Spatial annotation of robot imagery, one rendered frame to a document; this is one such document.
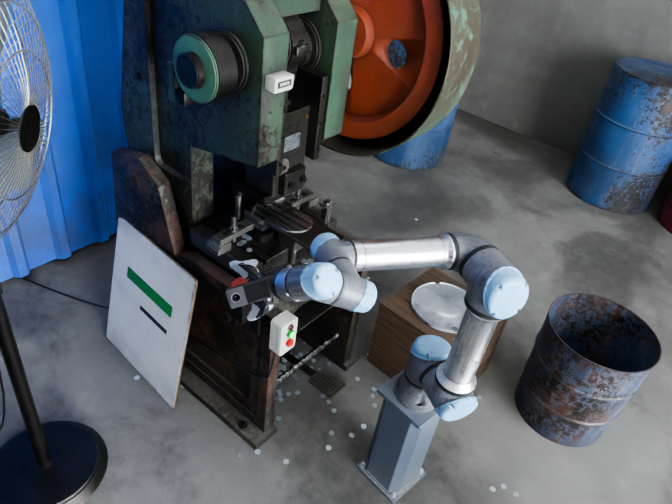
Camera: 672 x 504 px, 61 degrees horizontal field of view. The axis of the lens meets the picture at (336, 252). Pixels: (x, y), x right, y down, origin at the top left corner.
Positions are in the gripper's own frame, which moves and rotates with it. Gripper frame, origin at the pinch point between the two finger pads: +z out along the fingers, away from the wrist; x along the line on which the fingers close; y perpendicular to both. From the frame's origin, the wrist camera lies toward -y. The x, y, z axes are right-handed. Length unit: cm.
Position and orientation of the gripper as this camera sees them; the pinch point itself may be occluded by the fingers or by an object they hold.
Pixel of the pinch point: (236, 292)
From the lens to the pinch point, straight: 144.0
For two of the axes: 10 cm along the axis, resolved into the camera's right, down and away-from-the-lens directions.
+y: 7.3, -3.0, 6.2
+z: -6.2, 1.1, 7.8
